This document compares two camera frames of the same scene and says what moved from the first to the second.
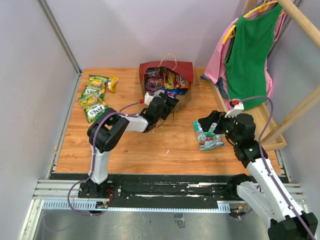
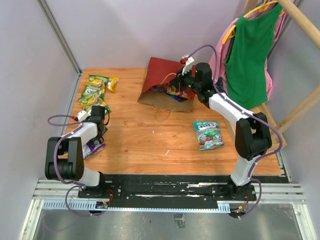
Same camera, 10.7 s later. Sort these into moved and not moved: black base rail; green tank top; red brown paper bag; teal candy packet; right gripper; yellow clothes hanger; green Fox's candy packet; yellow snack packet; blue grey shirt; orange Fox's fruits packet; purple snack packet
Moved: orange Fox's fruits packet; right gripper; red brown paper bag; purple snack packet
Not moved: green Fox's candy packet; teal candy packet; black base rail; yellow snack packet; green tank top; yellow clothes hanger; blue grey shirt
